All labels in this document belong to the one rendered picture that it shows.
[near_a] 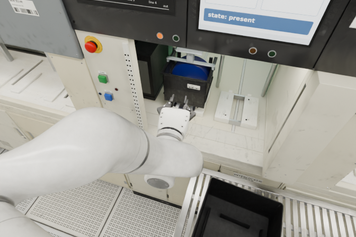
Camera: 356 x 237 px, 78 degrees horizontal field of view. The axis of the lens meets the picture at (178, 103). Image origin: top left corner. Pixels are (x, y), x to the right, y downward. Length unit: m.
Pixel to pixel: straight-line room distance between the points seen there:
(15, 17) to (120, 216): 1.44
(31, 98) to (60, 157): 1.29
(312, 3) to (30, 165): 0.59
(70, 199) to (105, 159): 1.77
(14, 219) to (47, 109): 1.16
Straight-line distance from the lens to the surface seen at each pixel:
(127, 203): 1.91
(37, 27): 0.96
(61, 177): 0.29
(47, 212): 2.09
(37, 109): 1.48
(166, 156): 0.51
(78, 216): 1.99
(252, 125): 1.16
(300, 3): 0.60
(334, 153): 0.98
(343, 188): 1.19
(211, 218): 1.05
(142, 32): 0.71
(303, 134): 0.81
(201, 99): 1.09
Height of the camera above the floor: 1.77
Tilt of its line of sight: 46 degrees down
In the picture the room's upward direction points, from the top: straight up
